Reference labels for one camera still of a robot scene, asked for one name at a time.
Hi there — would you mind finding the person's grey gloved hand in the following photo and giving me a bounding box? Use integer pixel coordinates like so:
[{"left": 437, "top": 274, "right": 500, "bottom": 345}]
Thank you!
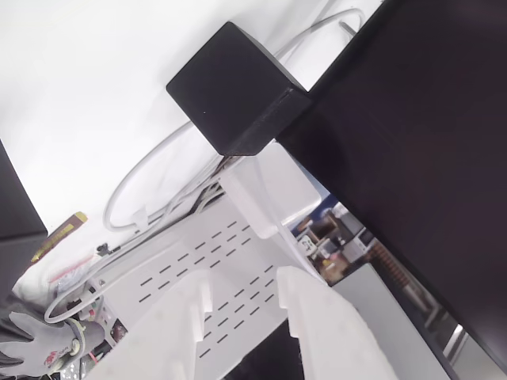
[{"left": 0, "top": 310, "right": 107, "bottom": 379}]

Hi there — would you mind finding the grey white camera cable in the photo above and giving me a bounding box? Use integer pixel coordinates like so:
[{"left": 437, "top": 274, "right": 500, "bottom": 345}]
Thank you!
[{"left": 103, "top": 6, "right": 368, "bottom": 235}]

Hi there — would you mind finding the white perforated metal case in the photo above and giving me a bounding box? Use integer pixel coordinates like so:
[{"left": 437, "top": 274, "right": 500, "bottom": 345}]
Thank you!
[{"left": 89, "top": 197, "right": 330, "bottom": 380}]

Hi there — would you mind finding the clear plastic zip bag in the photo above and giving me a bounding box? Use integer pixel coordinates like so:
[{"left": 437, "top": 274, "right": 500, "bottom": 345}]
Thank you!
[{"left": 47, "top": 253, "right": 100, "bottom": 302}]

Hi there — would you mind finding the electronics board with wires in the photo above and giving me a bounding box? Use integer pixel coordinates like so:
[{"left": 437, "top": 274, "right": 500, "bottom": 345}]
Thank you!
[{"left": 78, "top": 276, "right": 130, "bottom": 357}]

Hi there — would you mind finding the black box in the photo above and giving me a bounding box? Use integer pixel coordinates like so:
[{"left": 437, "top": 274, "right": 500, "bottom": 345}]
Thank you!
[{"left": 0, "top": 138, "right": 49, "bottom": 263}]

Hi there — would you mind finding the black glossy panel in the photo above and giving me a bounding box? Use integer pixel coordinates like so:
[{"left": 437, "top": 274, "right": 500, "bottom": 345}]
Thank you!
[{"left": 273, "top": 0, "right": 507, "bottom": 380}]

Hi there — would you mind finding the background shelf with items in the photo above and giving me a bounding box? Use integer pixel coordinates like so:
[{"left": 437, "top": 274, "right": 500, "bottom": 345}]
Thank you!
[{"left": 288, "top": 197, "right": 397, "bottom": 280}]

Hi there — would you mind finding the black cube block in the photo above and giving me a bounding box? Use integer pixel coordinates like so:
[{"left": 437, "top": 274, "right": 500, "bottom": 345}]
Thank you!
[{"left": 165, "top": 21, "right": 313, "bottom": 158}]

